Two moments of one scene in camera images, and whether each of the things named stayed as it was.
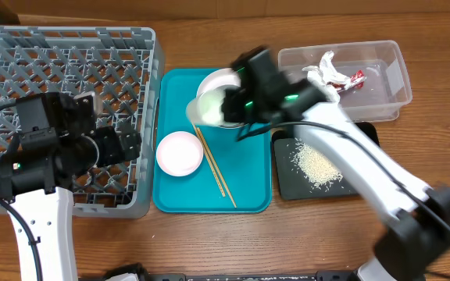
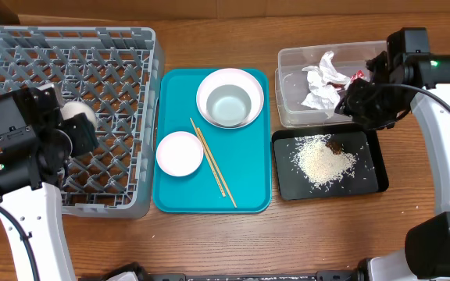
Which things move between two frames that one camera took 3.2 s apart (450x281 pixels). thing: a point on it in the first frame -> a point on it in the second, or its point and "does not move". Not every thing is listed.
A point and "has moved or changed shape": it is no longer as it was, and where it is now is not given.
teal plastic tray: [234, 175] does not move
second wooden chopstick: [216, 165] does not move
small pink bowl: [180, 154] does not move
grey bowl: [205, 108] has moved or changed shape
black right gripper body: [235, 104] -> [360, 101]
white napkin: [326, 76] does not move
